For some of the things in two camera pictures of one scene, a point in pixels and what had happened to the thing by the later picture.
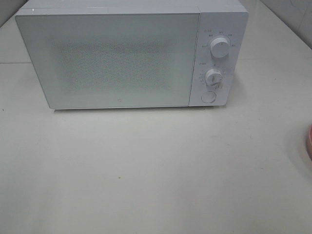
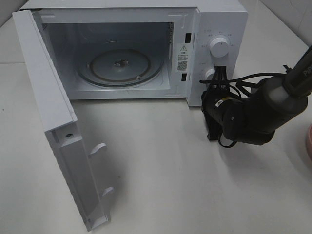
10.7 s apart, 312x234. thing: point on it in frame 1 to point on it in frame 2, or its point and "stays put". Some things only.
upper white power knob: (220, 47) stays put
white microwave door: (113, 60) to (60, 124)
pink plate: (310, 138) stays put
